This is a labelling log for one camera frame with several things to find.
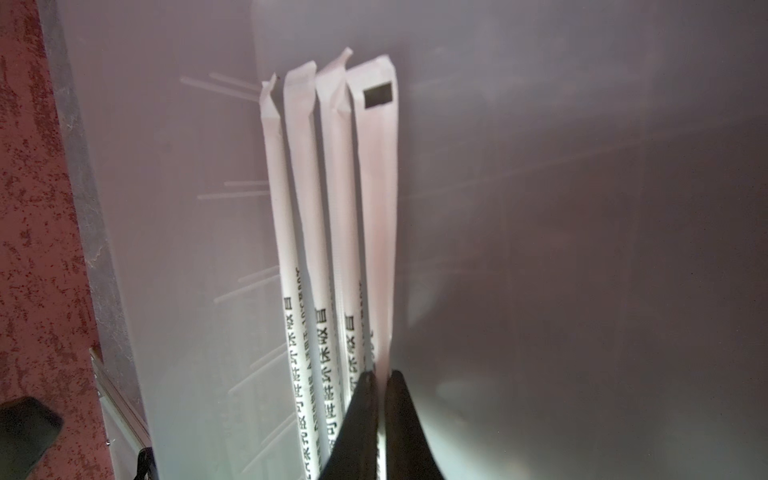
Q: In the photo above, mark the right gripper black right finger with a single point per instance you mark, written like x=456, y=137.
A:
x=408, y=455

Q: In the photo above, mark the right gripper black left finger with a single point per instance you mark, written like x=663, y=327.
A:
x=354, y=455

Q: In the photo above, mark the paper straw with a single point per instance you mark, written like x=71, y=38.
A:
x=294, y=316
x=337, y=140
x=299, y=97
x=374, y=90

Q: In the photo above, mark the translucent plastic storage box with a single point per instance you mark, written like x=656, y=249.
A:
x=581, y=279

